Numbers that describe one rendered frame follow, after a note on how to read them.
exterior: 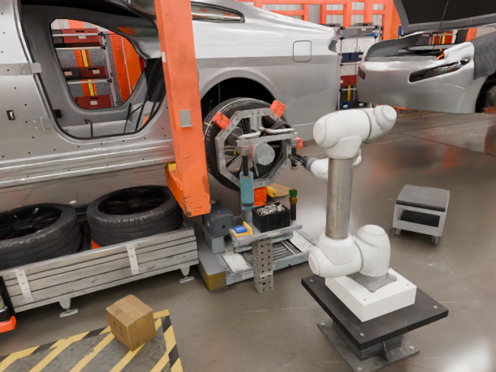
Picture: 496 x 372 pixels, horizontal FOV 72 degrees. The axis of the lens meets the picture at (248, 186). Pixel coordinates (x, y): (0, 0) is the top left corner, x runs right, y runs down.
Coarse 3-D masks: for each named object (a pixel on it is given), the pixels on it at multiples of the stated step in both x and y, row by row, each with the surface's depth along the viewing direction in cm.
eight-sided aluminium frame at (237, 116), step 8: (240, 112) 217; (248, 112) 219; (256, 112) 222; (264, 112) 225; (272, 112) 226; (232, 120) 217; (272, 120) 233; (232, 128) 219; (280, 128) 237; (216, 136) 222; (224, 136) 219; (216, 144) 222; (216, 152) 224; (288, 152) 241; (224, 160) 223; (280, 160) 246; (288, 160) 242; (224, 168) 225; (280, 168) 242; (232, 176) 229; (272, 176) 242; (256, 184) 238; (264, 184) 241; (272, 184) 244
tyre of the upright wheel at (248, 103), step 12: (216, 108) 235; (228, 108) 223; (240, 108) 225; (252, 108) 229; (204, 120) 238; (204, 132) 231; (216, 132) 224; (204, 144) 227; (216, 168) 232; (228, 180) 238
